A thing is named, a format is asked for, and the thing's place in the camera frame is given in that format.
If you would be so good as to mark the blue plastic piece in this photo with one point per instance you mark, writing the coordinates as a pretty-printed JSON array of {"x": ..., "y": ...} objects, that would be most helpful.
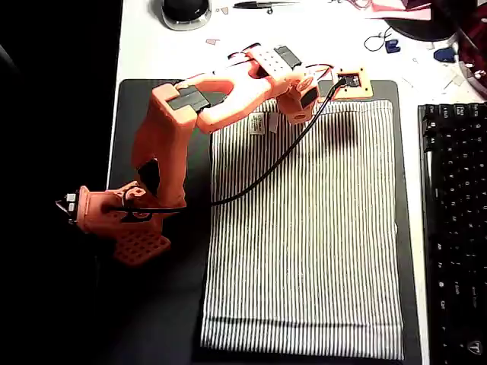
[{"x": 444, "y": 54}]

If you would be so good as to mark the black silver computer mouse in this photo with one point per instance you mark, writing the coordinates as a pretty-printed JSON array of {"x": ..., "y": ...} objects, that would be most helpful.
[{"x": 185, "y": 13}]

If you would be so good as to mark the black keyboard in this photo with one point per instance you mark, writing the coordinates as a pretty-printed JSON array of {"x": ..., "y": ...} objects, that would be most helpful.
[{"x": 456, "y": 228}]

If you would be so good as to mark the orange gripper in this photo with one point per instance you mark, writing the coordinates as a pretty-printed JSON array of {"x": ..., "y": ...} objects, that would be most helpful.
[{"x": 297, "y": 115}]

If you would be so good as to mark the black silver pen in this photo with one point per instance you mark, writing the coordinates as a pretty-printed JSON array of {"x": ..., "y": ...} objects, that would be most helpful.
[{"x": 262, "y": 4}]

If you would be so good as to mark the blue plastic clip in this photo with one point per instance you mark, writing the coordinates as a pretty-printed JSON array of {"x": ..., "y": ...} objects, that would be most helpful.
[{"x": 392, "y": 46}]

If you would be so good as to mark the black round base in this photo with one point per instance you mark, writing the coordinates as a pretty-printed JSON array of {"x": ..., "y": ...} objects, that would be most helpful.
[{"x": 418, "y": 26}]

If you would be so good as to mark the black desk mat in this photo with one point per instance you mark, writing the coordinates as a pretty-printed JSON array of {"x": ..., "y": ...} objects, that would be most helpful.
[{"x": 125, "y": 114}]

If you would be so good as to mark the camera in orange mount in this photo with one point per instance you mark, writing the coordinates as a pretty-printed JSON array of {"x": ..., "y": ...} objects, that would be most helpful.
[{"x": 352, "y": 81}]

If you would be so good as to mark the pink paper sheet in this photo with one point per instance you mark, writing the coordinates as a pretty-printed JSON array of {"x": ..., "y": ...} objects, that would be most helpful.
[{"x": 399, "y": 11}]

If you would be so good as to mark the striped grey cloth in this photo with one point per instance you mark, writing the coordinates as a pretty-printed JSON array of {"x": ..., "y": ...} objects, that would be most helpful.
[{"x": 323, "y": 235}]

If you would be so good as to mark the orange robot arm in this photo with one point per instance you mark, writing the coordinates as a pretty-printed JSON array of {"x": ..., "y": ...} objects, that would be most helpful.
[{"x": 163, "y": 152}]

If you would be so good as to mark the dark red bowl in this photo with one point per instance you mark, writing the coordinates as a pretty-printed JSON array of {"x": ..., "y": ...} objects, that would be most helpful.
[{"x": 475, "y": 38}]

